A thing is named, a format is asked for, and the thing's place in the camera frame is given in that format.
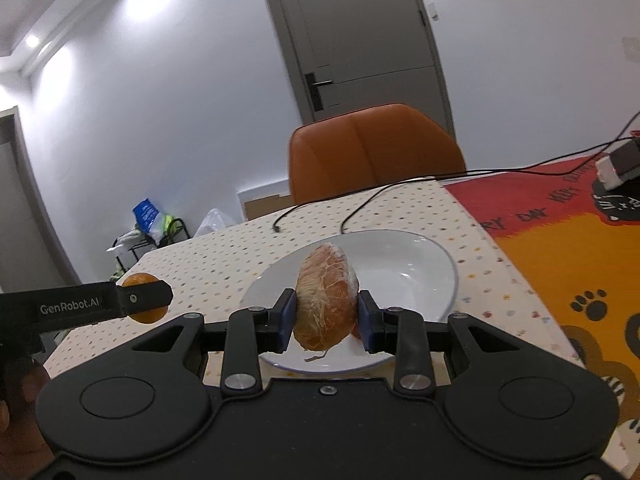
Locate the orange leather chair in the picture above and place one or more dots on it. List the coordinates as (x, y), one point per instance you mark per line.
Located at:
(366, 149)

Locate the grey left door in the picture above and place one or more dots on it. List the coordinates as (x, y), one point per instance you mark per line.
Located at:
(32, 256)

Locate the floral white tablecloth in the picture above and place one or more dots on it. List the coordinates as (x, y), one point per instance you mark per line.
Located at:
(210, 274)

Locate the white ceramic plate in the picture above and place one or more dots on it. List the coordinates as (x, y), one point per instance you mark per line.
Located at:
(399, 269)

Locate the red orange cat mat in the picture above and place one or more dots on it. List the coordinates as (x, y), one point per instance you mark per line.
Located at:
(578, 246)

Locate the peeled pomelo segment large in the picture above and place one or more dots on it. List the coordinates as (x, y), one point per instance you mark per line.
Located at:
(326, 294)

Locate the blue plastic bag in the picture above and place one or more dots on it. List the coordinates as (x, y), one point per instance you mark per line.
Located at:
(148, 217)

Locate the black metal shelf rack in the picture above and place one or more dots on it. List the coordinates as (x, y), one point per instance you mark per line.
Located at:
(137, 243)

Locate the white power adapter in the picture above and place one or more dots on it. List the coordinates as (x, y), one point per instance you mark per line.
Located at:
(620, 166)

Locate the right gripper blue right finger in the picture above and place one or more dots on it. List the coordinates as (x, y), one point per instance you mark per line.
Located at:
(378, 328)

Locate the grey door with handle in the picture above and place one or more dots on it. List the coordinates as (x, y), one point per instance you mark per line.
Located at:
(346, 55)

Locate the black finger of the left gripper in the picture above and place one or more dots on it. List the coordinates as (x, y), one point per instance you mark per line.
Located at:
(47, 310)

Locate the white framed board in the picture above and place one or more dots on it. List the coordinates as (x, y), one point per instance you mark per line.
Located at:
(265, 199)

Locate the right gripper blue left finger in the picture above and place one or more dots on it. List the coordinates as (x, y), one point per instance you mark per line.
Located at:
(276, 325)

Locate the clear plastic bag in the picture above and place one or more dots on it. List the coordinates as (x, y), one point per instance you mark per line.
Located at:
(215, 220)

